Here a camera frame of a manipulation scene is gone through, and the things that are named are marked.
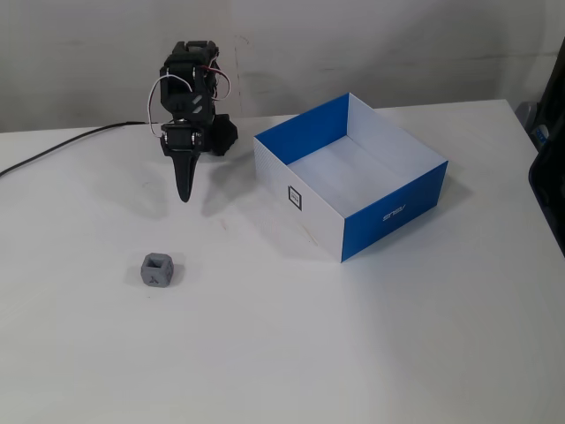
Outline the gray block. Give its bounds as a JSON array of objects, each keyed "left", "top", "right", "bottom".
[{"left": 139, "top": 252, "right": 174, "bottom": 288}]

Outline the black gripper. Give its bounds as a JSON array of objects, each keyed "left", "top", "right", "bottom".
[{"left": 159, "top": 118, "right": 206, "bottom": 203}]

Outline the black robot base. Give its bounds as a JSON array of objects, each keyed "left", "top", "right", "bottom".
[{"left": 210, "top": 113, "right": 239, "bottom": 157}]

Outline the red white servo wire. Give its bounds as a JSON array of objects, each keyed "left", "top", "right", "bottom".
[{"left": 198, "top": 64, "right": 234, "bottom": 102}]

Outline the white and blue cardboard box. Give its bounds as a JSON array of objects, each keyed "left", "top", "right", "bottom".
[{"left": 252, "top": 92, "right": 449, "bottom": 263}]

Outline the black power cable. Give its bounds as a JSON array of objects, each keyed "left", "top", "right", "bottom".
[{"left": 0, "top": 119, "right": 151, "bottom": 178}]

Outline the black solid-back office chair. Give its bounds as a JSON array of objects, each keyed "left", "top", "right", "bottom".
[{"left": 527, "top": 57, "right": 565, "bottom": 260}]

